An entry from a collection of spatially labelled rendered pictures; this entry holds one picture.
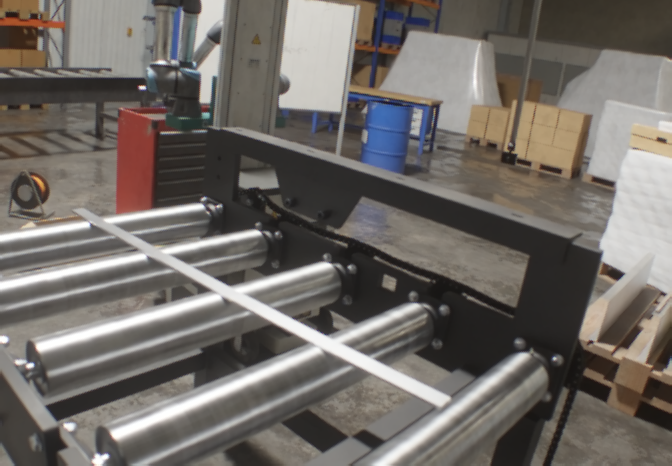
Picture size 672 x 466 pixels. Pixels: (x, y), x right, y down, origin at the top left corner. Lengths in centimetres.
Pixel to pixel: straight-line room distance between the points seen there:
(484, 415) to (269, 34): 227
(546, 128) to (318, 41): 462
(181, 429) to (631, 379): 241
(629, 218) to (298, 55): 366
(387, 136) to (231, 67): 431
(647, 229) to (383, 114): 351
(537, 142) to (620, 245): 509
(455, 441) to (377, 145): 614
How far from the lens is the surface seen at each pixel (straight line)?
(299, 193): 167
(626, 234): 479
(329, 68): 638
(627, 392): 305
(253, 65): 287
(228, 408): 96
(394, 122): 691
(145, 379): 209
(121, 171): 388
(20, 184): 465
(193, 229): 189
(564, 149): 957
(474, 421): 102
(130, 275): 146
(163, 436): 90
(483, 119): 1145
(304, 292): 142
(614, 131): 948
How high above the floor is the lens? 147
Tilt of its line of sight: 18 degrees down
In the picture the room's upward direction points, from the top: 8 degrees clockwise
